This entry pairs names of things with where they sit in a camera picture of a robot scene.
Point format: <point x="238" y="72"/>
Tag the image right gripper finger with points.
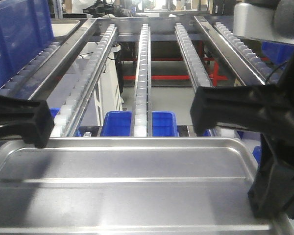
<point x="272" y="191"/>

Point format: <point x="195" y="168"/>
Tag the right white roller track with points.
<point x="197" y="73"/>

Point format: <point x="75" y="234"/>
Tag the blue bin below centre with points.
<point x="117" y="124"/>

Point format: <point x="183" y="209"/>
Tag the silver tray far left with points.
<point x="63" y="27"/>

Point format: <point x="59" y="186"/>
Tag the centre white roller track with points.
<point x="141" y="121"/>

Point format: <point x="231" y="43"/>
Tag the far left roller track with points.
<point x="16" y="81"/>

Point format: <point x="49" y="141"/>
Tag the left white roller track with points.
<point x="72" y="112"/>

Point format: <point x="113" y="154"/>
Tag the white roller track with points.
<point x="72" y="112"/>
<point x="197" y="73"/>
<point x="141" y="121"/>

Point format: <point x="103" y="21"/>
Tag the red floor frame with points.
<point x="169" y="69"/>

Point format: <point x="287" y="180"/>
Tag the left steel divider rail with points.
<point x="46" y="78"/>

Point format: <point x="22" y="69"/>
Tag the far right roller track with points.
<point x="267" y="73"/>

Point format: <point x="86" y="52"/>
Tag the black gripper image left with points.
<point x="29" y="120"/>

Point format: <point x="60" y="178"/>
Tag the silver ribbed metal tray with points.
<point x="130" y="186"/>

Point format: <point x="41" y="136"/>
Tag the blue bin upper left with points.
<point x="25" y="31"/>

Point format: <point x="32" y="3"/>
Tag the blue bin below left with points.
<point x="54" y="111"/>

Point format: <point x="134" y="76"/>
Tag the right steel divider rail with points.
<point x="226" y="55"/>

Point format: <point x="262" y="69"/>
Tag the steel divider rail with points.
<point x="46" y="78"/>
<point x="226" y="55"/>

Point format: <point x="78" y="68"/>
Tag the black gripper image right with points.
<point x="267" y="109"/>

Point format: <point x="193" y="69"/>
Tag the blue bin upper right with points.
<point x="276" y="52"/>

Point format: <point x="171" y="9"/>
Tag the blue bin below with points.
<point x="54" y="111"/>
<point x="117" y="124"/>

